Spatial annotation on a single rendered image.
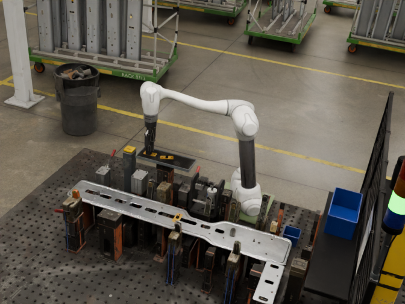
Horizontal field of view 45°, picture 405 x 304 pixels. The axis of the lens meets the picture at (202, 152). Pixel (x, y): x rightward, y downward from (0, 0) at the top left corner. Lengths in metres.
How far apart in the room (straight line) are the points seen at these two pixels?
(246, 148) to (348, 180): 2.53
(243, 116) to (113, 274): 1.20
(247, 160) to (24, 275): 1.48
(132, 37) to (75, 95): 1.80
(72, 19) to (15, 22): 1.31
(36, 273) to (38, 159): 2.47
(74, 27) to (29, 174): 2.80
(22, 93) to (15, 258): 3.61
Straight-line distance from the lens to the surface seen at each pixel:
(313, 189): 5.12
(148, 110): 2.95
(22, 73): 6.36
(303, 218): 3.54
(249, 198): 3.21
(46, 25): 7.20
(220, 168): 5.19
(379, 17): 9.25
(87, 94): 5.44
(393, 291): 2.12
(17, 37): 6.21
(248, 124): 2.86
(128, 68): 6.74
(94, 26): 7.12
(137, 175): 3.04
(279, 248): 2.78
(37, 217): 3.44
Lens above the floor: 2.82
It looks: 31 degrees down
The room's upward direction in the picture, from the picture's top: 5 degrees clockwise
